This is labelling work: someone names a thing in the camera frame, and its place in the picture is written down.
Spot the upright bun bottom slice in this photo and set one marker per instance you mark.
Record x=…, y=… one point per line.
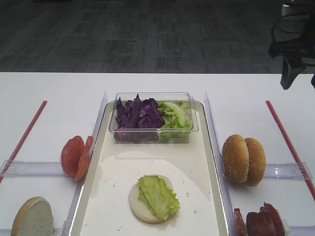
x=34, y=218

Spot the bun bottom on tray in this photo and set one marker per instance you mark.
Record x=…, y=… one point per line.
x=139, y=209

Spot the tomato slice, inner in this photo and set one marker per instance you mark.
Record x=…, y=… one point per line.
x=84, y=159

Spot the clear tomato holder track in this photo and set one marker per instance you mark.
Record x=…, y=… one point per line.
x=13, y=168

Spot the clear side rail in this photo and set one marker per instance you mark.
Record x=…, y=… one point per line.
x=80, y=184
x=222, y=181

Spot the left red plastic rail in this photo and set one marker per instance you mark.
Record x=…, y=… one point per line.
x=23, y=140

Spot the sesame bun top, inner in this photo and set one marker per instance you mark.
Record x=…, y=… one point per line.
x=235, y=157

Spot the clear bun holder track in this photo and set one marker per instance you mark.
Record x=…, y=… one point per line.
x=294, y=171

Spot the sesame bun top, outer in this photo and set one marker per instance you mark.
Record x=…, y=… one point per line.
x=257, y=162

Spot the purple cabbage shreds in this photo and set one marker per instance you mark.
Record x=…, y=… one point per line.
x=138, y=114

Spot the right red plastic rail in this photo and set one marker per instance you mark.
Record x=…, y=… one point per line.
x=290, y=145

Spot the left clear side rail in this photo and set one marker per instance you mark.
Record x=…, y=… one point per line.
x=80, y=184

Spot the clear bread holder track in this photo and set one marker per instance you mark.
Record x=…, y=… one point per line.
x=59, y=231

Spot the white metal tray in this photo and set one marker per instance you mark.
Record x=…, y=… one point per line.
x=103, y=208

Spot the brown meat patty slices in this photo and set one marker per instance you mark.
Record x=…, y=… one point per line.
x=266, y=222

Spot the tomato slice, outer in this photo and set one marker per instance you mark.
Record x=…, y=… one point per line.
x=71, y=155

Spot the clear plastic salad container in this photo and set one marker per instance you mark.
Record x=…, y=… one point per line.
x=150, y=135

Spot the red plastic rail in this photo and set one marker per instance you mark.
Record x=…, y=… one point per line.
x=290, y=145
x=23, y=140

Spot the tomato slice, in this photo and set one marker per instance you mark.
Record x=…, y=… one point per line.
x=84, y=159
x=71, y=155

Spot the white meat pusher block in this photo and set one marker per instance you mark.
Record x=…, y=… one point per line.
x=286, y=227

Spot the red sausage slice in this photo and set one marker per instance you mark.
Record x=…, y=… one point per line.
x=239, y=222

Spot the green lettuce leaf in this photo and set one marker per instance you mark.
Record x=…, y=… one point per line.
x=158, y=197

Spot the sesame bun , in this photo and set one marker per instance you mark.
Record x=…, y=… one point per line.
x=235, y=157
x=257, y=162

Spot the green lettuce shreds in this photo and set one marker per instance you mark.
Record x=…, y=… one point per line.
x=177, y=117

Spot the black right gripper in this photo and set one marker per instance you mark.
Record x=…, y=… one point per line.
x=293, y=50

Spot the right clear side rail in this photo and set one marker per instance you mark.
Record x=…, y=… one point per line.
x=222, y=181

